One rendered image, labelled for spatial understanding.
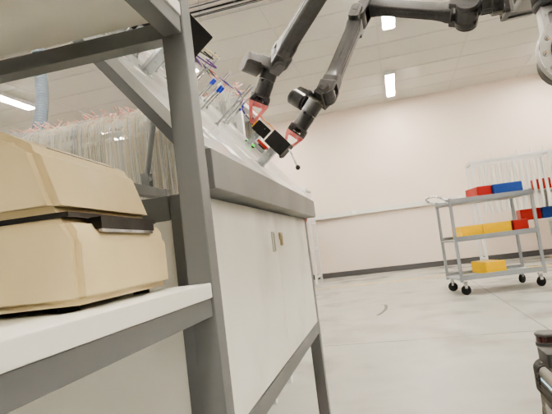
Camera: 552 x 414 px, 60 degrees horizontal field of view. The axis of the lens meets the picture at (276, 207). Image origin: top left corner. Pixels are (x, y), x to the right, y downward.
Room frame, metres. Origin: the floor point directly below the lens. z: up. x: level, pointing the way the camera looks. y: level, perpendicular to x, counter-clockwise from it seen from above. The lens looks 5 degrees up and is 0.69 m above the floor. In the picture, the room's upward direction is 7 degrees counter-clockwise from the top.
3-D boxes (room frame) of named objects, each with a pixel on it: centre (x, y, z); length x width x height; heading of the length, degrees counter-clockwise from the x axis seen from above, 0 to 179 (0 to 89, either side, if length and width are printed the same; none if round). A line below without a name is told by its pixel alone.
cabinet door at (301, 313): (1.60, -0.04, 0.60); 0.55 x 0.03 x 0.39; 168
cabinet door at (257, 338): (1.06, 0.07, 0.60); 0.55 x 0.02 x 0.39; 168
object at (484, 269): (5.14, -2.12, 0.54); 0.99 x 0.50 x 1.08; 88
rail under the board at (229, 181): (1.33, 0.00, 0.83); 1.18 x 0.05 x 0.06; 168
